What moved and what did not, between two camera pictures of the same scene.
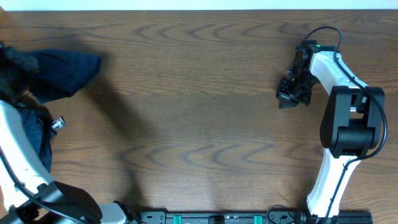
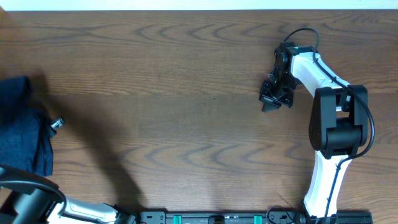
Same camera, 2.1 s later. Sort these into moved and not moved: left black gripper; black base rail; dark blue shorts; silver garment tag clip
Moved: left black gripper; dark blue shorts
Not moved: black base rail; silver garment tag clip
